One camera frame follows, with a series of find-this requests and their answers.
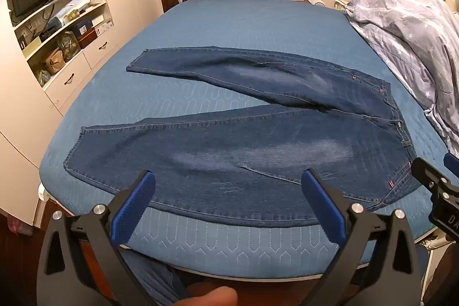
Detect red object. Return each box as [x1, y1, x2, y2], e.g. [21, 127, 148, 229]
[6, 216, 34, 235]

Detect black router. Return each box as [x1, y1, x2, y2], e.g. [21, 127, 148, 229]
[39, 24, 60, 42]

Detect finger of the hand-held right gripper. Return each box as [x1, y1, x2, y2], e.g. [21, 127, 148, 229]
[444, 153, 459, 180]
[411, 157, 451, 199]

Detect small white box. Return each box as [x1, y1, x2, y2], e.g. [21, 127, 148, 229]
[95, 21, 115, 38]

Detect dark long box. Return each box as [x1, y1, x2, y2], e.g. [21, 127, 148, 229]
[68, 14, 105, 38]

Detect bed with blue mattress cover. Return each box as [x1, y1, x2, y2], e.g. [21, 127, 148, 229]
[38, 0, 453, 280]

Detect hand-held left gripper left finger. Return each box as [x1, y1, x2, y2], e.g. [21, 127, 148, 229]
[37, 170, 158, 306]

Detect blue denim pants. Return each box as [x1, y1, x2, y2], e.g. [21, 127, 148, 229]
[64, 46, 426, 229]

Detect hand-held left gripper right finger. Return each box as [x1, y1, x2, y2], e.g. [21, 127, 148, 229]
[301, 168, 422, 306]

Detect green patterned bag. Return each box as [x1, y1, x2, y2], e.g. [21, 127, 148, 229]
[34, 69, 52, 88]

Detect brown wooden box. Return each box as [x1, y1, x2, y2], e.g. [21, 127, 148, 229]
[77, 30, 98, 49]

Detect blue and white box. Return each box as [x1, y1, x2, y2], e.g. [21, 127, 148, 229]
[46, 7, 80, 28]

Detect person's leg in blue trousers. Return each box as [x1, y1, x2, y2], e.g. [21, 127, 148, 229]
[120, 250, 189, 306]

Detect grey star-print duvet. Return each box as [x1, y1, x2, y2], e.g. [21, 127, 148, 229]
[343, 0, 459, 149]

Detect pale green box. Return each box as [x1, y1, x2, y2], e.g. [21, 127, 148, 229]
[23, 37, 42, 59]

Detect white flat box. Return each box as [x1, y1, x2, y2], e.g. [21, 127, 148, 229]
[58, 0, 90, 11]

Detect person's left hand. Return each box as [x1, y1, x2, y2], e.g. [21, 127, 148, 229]
[188, 286, 238, 306]

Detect clear plastic bag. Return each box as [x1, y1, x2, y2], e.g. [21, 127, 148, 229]
[57, 32, 81, 61]

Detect cream wardrobe with shelves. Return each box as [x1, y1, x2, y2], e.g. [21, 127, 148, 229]
[0, 0, 166, 178]

